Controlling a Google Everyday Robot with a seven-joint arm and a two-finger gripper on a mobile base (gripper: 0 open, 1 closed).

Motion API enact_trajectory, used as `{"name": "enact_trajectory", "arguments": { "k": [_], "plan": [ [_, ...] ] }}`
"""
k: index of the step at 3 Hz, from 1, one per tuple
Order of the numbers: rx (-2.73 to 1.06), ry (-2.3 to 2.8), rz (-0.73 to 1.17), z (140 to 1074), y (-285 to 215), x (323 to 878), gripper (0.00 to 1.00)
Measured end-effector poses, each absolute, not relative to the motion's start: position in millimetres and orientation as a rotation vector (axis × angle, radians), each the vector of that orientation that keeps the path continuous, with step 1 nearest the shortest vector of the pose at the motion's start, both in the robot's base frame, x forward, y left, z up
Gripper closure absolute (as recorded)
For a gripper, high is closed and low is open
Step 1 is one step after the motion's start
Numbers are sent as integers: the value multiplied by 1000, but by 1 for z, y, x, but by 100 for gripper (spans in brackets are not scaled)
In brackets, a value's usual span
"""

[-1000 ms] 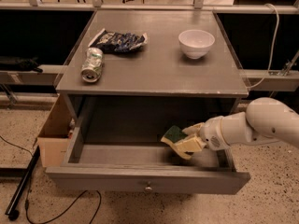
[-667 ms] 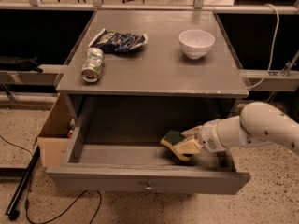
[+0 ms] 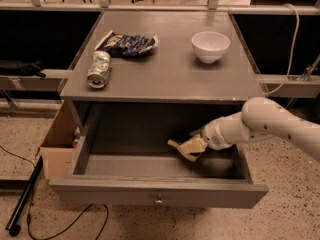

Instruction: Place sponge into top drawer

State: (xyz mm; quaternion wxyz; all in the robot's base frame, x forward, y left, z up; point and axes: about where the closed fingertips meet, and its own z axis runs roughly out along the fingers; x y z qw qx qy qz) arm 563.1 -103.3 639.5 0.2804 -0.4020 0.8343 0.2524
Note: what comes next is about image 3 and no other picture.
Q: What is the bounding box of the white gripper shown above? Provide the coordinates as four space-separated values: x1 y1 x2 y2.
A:
180 118 231 154

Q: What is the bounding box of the green and yellow sponge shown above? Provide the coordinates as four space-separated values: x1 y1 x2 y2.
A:
168 140 203 162

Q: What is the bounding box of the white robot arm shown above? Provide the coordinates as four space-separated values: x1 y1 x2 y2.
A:
178 97 320 161

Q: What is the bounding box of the open grey top drawer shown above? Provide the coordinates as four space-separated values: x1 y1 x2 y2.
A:
48 103 269 210

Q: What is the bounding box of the white ceramic bowl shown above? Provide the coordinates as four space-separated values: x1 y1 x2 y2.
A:
191 31 231 63

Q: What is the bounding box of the grey wooden cabinet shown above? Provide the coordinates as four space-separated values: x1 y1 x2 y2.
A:
61 10 263 103

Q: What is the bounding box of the crushed silver soda can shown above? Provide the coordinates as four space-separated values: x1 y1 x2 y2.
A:
87 50 111 89

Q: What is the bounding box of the blue crumpled chip bag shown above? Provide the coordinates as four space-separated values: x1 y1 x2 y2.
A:
95 30 159 58

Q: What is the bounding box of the brown cardboard box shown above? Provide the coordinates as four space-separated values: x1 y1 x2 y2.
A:
40 102 77 180

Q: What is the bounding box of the black object on shelf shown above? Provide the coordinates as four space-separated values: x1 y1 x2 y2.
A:
0 60 46 78

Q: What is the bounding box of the black metal bar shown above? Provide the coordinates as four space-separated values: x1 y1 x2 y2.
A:
5 158 43 237

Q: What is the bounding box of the black floor cable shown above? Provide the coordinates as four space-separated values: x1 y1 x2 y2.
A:
0 145 110 240

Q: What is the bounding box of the white hanging cable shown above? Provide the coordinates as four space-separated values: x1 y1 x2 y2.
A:
263 3 300 97

